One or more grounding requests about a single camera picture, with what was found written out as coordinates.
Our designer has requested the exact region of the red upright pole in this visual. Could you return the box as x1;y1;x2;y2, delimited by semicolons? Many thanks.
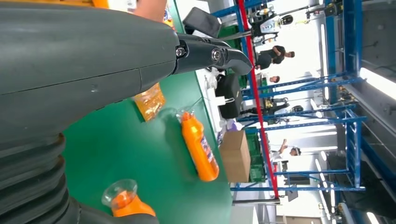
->
236;0;279;198

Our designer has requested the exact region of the black carrying case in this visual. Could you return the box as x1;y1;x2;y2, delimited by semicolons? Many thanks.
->
215;74;243;119

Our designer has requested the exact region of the ceiling light strip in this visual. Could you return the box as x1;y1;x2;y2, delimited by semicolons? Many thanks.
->
359;67;396;100

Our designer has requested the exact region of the white and black robot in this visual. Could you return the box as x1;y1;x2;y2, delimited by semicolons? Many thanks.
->
247;4;295;44

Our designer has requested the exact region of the white desk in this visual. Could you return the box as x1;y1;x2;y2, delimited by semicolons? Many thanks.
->
195;69;228;146

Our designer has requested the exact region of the dark tablet on stand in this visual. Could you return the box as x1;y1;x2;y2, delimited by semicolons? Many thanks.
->
182;7;222;39

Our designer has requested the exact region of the green plastic crate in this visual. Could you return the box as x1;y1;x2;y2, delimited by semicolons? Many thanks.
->
246;126;267;183
218;24;248;89

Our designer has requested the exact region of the brown cardboard box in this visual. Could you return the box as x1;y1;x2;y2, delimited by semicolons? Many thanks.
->
219;130;252;183

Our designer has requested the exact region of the blue metal rack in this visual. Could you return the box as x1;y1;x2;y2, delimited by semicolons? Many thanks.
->
210;0;369;194

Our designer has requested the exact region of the purple plastic packet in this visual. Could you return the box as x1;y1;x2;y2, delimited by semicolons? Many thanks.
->
218;119;243;146

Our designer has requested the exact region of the orange detergent bottle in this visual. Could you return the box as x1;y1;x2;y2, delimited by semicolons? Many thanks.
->
163;6;177;32
176;108;220;182
101;179;157;217

